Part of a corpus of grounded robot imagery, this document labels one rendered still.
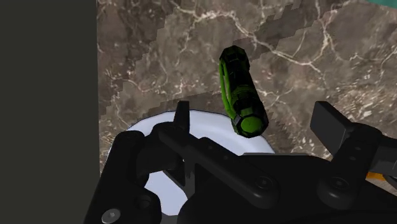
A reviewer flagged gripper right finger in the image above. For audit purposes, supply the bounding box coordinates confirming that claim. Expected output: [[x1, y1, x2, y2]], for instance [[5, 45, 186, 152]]
[[309, 101, 397, 211]]

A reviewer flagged green and black flashlight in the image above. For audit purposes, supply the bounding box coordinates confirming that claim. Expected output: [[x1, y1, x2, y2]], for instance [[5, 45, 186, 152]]
[[218, 45, 270, 139]]

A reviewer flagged white plate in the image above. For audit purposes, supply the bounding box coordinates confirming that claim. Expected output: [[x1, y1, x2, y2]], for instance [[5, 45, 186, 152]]
[[105, 109, 276, 216]]

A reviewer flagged orange object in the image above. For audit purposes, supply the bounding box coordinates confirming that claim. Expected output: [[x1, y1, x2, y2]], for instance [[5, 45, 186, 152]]
[[365, 171, 387, 182]]

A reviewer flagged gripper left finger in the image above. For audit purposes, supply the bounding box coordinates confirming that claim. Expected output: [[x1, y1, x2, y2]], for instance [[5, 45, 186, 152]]
[[83, 100, 281, 224]]

